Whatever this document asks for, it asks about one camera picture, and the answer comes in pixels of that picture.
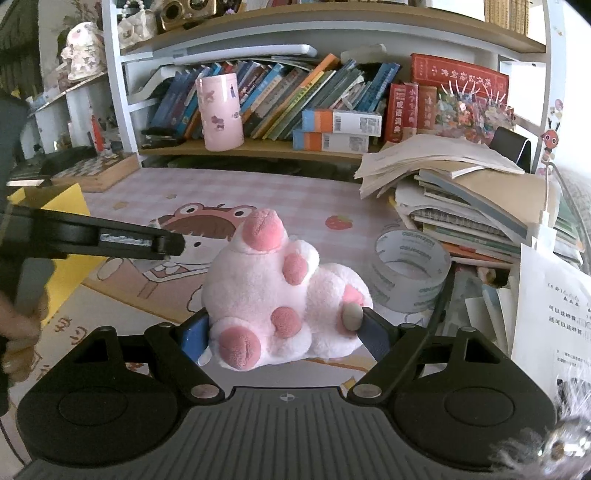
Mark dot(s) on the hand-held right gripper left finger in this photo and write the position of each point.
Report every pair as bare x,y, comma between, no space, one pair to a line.
194,337

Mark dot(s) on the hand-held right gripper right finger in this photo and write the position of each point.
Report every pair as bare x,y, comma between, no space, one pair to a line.
376,332

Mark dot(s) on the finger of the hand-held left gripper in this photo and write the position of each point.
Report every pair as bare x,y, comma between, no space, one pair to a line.
171,242

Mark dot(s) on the yellow cardboard box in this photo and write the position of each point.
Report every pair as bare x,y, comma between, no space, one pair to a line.
69,198

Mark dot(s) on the pink plush toy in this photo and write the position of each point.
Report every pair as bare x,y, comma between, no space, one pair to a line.
258,286

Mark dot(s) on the person's left hand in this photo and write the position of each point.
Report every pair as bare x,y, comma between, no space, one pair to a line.
18,332

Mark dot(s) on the clear tape roll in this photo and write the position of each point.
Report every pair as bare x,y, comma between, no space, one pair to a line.
406,295

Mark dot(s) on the black pen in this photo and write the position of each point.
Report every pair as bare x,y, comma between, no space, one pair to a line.
443,300

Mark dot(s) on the wooden chess board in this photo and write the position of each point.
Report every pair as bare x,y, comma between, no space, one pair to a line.
101,173

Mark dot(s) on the black stapler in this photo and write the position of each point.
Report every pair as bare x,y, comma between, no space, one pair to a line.
161,137

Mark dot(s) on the red tassel pen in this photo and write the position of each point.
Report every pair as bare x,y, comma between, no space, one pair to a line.
97,136

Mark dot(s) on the pink printed cup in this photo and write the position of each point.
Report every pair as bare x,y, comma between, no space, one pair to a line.
220,115

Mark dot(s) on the white side shelf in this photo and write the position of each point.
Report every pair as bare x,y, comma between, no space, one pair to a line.
78,101

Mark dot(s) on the white bookshelf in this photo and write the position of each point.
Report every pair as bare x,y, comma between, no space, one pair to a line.
113,92

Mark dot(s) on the pile of white printed papers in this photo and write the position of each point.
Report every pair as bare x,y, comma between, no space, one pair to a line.
545,323

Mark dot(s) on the stack of books and papers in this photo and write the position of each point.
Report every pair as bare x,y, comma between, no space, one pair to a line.
461,184

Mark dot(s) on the row of leaning books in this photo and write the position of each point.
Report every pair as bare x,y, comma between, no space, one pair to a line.
295,92

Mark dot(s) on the white lamp bar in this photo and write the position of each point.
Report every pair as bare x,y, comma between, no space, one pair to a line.
244,53

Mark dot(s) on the orange and blue box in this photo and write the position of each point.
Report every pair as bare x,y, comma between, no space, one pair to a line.
341,122

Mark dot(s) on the grey fluffy charm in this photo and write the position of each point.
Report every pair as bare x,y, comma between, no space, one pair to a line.
554,443

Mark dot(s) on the white pearl handbag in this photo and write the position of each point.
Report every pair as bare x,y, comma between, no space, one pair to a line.
136,27

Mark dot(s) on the row of red books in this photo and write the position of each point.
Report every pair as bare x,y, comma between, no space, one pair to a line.
408,115

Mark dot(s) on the black phone stand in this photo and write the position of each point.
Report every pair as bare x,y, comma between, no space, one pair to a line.
508,145

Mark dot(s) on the golden retro speaker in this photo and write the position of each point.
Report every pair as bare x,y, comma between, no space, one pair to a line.
187,11

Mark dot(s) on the grey quilted sofa cover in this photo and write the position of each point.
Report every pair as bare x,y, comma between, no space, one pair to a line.
577,203

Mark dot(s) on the cartoon ant sticker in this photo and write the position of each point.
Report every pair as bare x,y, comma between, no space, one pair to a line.
549,143

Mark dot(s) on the large red box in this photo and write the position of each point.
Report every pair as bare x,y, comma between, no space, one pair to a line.
457,71

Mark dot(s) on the woven bamboo roll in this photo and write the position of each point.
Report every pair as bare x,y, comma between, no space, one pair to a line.
505,16

